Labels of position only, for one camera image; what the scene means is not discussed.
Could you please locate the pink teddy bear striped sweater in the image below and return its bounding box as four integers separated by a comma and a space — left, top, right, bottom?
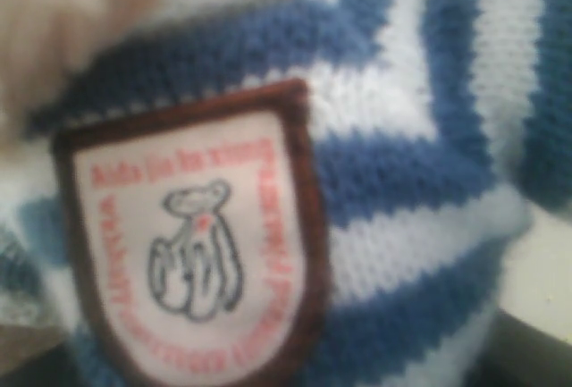
1, 0, 571, 386

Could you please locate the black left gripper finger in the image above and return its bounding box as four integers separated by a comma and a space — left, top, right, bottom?
473, 311, 571, 386

